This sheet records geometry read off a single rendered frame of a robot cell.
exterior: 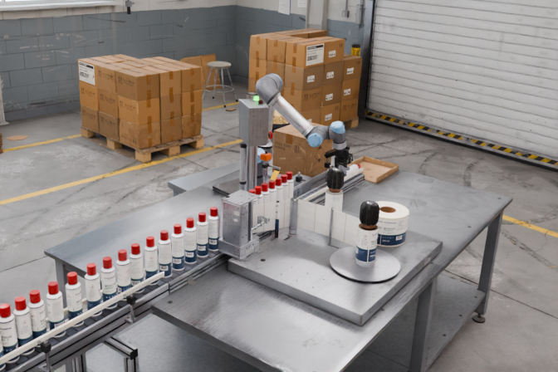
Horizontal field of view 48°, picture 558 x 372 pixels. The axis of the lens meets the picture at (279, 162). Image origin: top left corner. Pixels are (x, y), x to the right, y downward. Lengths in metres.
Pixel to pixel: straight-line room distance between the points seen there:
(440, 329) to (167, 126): 3.89
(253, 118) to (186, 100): 3.80
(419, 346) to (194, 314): 1.20
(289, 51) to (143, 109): 1.72
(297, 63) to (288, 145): 3.19
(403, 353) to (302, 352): 1.18
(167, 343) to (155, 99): 3.50
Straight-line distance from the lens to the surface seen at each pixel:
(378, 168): 4.08
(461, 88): 7.45
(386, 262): 2.81
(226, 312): 2.51
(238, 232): 2.71
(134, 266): 2.50
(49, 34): 8.29
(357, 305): 2.51
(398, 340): 3.51
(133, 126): 6.44
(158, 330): 3.50
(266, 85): 3.38
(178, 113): 6.65
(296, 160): 3.71
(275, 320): 2.47
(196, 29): 9.50
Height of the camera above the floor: 2.22
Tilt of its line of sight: 20 degrees down
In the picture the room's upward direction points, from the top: 2 degrees clockwise
